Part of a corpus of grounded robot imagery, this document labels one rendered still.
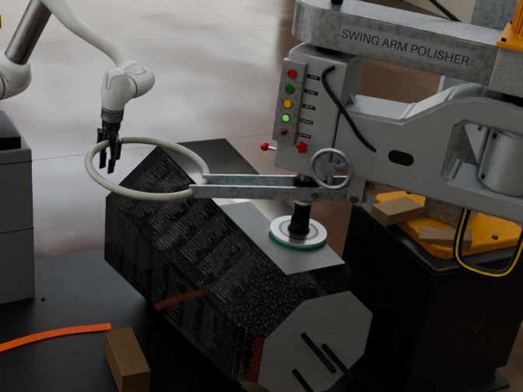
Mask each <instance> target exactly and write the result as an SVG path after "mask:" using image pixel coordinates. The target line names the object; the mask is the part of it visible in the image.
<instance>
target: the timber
mask: <svg viewBox="0 0 523 392"><path fill-rule="evenodd" d="M104 354H105V356H106V359H107V362H108V365H109V367H110V369H111V372H112V375H113V378H114V381H115V383H116V385H117V388H118V391H119V392H149V385H150V373H151V371H150V368H149V366H148V363H147V361H146V359H145V356H144V355H143V353H142V349H141V348H140V346H139V343H138V341H137V339H136V336H135V334H134V332H133V330H132V327H126V328H121V329H116V330H111V331H105V332H104Z"/></svg>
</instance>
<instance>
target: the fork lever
mask: <svg viewBox="0 0 523 392"><path fill-rule="evenodd" d="M294 177H295V175H241V174H202V179H206V180H207V181H208V184H207V185H200V184H190V185H189V189H192V190H193V191H194V195H193V196H191V198H232V199H259V200H286V201H337V202H347V198H348V193H349V186H350V183H349V185H348V186H346V187H344V188H343V189H341V190H338V191H330V190H326V189H324V188H323V187H293V182H294ZM346 178H347V176H334V177H333V178H332V185H338V184H341V183H342V182H344V181H345V179H346ZM375 190H376V184H375V183H374V182H371V181H368V180H367V181H366V184H365V188H364V193H363V200H362V202H364V203H367V191H375ZM358 201H359V200H358V197H357V196H356V195H352V196H350V197H349V202H351V203H352V204H356V203H357V202H358Z"/></svg>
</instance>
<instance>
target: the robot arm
mask: <svg viewBox="0 0 523 392"><path fill-rule="evenodd" d="M52 13H53V15H54V16H55V17H56V18H57V19H58V20H59V21H60V22H61V23H62V24H63V25H64V26H65V27H66V28H67V29H69V30H70V31H71V32H73V33H74V34H75V35H77V36H78V37H80V38H82V39H83V40H84V41H86V42H87V43H89V44H91V45H93V46H94V47H95V48H97V49H98V50H100V51H102V52H104V53H105V54H106V55H107V56H108V57H110V58H111V59H112V61H113V62H114V63H115V64H116V66H117V67H116V68H109V69H108V70H107V71H106V73H105V75H104V78H103V81H102V86H101V101H102V106H101V115H100V116H101V119H102V125H101V127H100V128H98V129H97V144H98V143H100V142H102V141H105V140H108V141H109V144H110V151H111V158H110V159H109V160H108V168H107V174H110V173H113V172H114V167H115V163H116V160H119V159H120V157H121V146H122V142H123V141H124V139H123V138H122V139H120V138H119V134H118V132H119V130H120V128H121V122H122V121H123V117H124V111H125V104H126V103H128V101H129V100H131V99H134V98H138V97H140V96H143V95H144V94H146V93H147V92H149V91H150V90H151V89H152V88H153V86H154V84H155V75H154V74H153V72H152V71H151V70H150V69H148V68H145V67H142V66H141V65H140V64H139V63H138V62H135V61H132V60H130V59H129V58H128V56H127V55H126V54H125V53H124V52H123V51H122V50H121V49H120V48H119V47H117V46H116V45H115V44H113V43H112V42H111V41H109V40H108V39H107V38H106V37H104V36H103V35H101V34H100V33H98V32H97V31H95V29H93V28H92V27H90V26H89V25H87V24H86V23H84V22H83V21H82V20H81V19H80V18H79V17H78V16H77V15H76V14H75V13H74V12H73V11H72V10H71V9H70V7H69V6H68V3H67V2H66V0H30V2H29V4H28V6H27V7H26V10H25V12H24V13H23V17H22V19H21V20H20V22H19V25H18V26H17V28H16V31H15V33H14V34H13V36H12V39H11V41H10V43H9V45H8V47H7V49H5V50H2V51H0V100H4V99H8V98H10V97H13V96H16V95H18V94H20V93H22V92H23V91H24V90H26V89H27V87H28V86H29V85H30V82H31V79H32V72H31V70H30V69H31V65H30V61H29V58H30V55H31V54H32V52H33V49H34V48H35V46H36V44H37V42H38V40H39V38H40V35H41V34H42V33H43V31H44V28H45V26H46V25H47V22H48V20H49V19H50V17H51V14H52ZM99 153H100V165H99V169H102V168H104V167H106V160H107V152H106V149H102V150H101V151H99Z"/></svg>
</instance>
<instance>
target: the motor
mask: <svg viewBox="0 0 523 392"><path fill-rule="evenodd" d="M496 46H497V47H502V48H507V49H510V50H514V51H520V52H523V0H518V4H517V8H516V10H515V14H514V18H513V21H511V22H510V23H507V25H506V26H505V28H504V31H503V32H502V34H501V35H500V37H499V39H498V41H497V44H496Z"/></svg>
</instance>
